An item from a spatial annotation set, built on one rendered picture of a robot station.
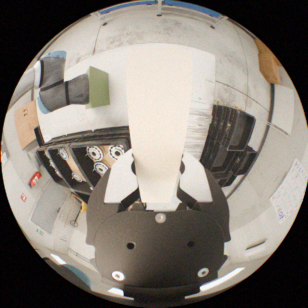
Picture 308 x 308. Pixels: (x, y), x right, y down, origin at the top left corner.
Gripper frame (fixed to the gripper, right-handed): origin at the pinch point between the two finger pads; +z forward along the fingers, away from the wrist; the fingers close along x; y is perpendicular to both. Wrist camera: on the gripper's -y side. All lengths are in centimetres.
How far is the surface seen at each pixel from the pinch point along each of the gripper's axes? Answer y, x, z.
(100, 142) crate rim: 6.4, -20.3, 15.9
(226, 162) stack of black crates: 57, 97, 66
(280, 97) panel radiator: -91, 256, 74
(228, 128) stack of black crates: 9, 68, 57
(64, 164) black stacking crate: 26, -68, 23
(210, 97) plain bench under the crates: -12, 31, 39
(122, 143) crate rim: 6.8, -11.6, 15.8
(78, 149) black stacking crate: 11.6, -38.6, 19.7
